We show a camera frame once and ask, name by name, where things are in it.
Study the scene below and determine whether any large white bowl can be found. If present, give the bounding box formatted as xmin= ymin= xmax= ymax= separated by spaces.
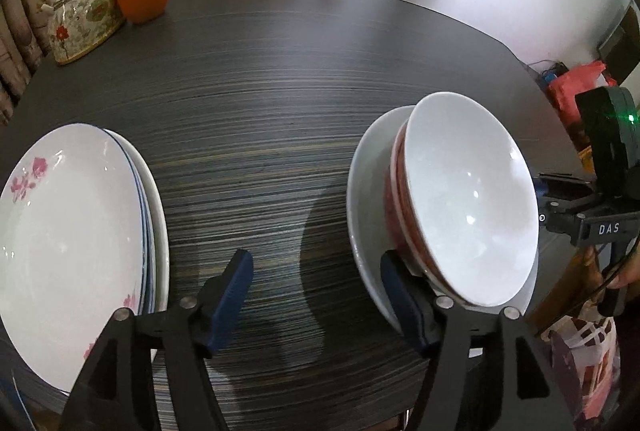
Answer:
xmin=404 ymin=92 xmax=539 ymax=307

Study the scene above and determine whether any red-patterned white bowl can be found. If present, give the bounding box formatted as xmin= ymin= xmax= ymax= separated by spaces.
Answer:
xmin=384 ymin=121 xmax=465 ymax=304

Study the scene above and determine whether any grey-white shallow plate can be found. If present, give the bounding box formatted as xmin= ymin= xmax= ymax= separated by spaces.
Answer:
xmin=346 ymin=104 xmax=540 ymax=337

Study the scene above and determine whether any person's hand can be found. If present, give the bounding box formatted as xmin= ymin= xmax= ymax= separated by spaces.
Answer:
xmin=608 ymin=248 xmax=640 ymax=289

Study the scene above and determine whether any red plastic bag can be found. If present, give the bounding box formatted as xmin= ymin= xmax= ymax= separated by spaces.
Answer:
xmin=544 ymin=60 xmax=606 ymax=131

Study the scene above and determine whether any pink white plastic bag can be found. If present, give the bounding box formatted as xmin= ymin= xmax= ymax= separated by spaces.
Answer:
xmin=547 ymin=314 xmax=620 ymax=430

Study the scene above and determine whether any bottom white plate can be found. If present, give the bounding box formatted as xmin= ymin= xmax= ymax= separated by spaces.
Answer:
xmin=107 ymin=130 xmax=170 ymax=312

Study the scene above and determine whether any pink floral white plate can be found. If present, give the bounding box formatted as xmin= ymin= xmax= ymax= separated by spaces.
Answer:
xmin=1 ymin=124 xmax=143 ymax=392

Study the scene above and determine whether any blue-rimmed white plate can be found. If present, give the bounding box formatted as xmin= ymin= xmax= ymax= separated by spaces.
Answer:
xmin=106 ymin=130 xmax=157 ymax=315

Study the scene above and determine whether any beige patterned curtain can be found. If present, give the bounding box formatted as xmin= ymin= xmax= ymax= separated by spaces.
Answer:
xmin=0 ymin=0 xmax=50 ymax=125

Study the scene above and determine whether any floral ceramic teapot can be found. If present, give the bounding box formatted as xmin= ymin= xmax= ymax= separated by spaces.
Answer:
xmin=37 ymin=0 xmax=125 ymax=66

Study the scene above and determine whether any black cable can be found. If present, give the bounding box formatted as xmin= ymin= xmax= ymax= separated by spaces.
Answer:
xmin=531 ymin=235 xmax=640 ymax=339

